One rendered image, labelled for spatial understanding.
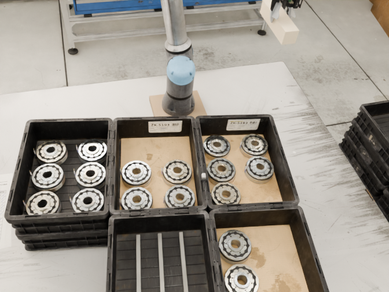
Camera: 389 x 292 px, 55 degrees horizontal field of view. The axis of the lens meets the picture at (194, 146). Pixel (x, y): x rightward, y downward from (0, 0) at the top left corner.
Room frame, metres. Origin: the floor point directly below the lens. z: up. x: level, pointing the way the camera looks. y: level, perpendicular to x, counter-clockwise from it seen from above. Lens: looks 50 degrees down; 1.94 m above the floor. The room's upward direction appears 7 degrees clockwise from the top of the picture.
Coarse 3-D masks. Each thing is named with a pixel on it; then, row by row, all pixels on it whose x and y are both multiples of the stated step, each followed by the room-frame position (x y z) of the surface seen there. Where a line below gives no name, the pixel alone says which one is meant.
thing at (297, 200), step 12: (276, 132) 0.95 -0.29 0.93; (204, 156) 0.80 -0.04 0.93; (204, 168) 0.75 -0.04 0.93; (288, 168) 0.79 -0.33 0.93; (204, 180) 0.70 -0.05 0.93; (288, 180) 0.75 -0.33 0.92; (240, 204) 0.63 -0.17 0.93; (252, 204) 0.63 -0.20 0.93; (264, 204) 0.64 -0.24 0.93; (276, 204) 0.64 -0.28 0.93; (288, 204) 0.65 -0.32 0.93
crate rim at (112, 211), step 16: (112, 128) 0.88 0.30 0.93; (192, 128) 0.92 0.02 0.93; (112, 144) 0.80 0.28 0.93; (112, 160) 0.73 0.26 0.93; (112, 176) 0.67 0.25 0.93; (112, 192) 0.62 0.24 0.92; (112, 208) 0.56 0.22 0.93; (160, 208) 0.58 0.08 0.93; (176, 208) 0.59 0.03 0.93; (192, 208) 0.59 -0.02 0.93
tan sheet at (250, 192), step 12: (228, 156) 0.89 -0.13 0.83; (240, 156) 0.90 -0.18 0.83; (264, 156) 0.91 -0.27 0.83; (240, 168) 0.84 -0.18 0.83; (240, 180) 0.79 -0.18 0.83; (276, 180) 0.81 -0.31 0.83; (240, 192) 0.74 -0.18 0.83; (252, 192) 0.74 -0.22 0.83; (264, 192) 0.75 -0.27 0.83; (276, 192) 0.76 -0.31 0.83
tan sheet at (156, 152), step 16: (128, 144) 0.89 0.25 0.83; (144, 144) 0.90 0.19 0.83; (160, 144) 0.91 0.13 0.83; (176, 144) 0.92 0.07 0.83; (128, 160) 0.81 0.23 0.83; (144, 160) 0.82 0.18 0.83; (160, 160) 0.83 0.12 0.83; (160, 176) 0.76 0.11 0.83; (192, 176) 0.78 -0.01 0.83; (160, 192) 0.70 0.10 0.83
